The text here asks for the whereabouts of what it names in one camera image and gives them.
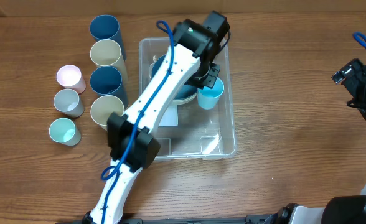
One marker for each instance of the dark blue tall cup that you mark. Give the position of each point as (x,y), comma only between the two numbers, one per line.
(108,81)
(107,27)

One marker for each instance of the beige tall cup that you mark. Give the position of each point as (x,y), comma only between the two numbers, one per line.
(108,52)
(103,106)

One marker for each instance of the far dark blue tall cup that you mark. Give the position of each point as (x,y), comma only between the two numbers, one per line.
(107,27)

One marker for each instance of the pink small cup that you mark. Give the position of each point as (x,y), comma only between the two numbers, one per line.
(70,76)

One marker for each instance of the light blue small cup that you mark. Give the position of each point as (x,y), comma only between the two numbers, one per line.
(208,97)

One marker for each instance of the grey small cup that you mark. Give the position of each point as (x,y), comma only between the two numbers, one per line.
(69,102)

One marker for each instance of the dark blue bowl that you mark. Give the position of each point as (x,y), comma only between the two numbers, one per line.
(185,92)

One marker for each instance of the near beige tall cup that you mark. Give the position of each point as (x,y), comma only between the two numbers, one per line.
(103,106)

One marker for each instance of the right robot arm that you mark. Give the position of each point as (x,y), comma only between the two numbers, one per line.
(346,209)

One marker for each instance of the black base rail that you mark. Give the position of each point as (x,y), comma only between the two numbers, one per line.
(249,219)

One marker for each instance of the far beige tall cup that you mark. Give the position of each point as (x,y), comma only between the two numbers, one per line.
(108,52)

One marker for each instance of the cream bowl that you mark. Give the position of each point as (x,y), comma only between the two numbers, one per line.
(184,101)

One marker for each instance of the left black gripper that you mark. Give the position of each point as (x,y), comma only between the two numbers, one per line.
(210,80)

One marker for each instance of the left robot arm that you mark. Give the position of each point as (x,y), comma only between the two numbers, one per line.
(189,60)

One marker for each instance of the mint green small cup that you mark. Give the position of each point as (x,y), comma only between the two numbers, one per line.
(64,131)

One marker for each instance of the near dark blue tall cup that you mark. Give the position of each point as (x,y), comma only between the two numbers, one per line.
(108,81)

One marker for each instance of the white label in bin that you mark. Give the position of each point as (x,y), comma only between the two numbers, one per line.
(170,117)

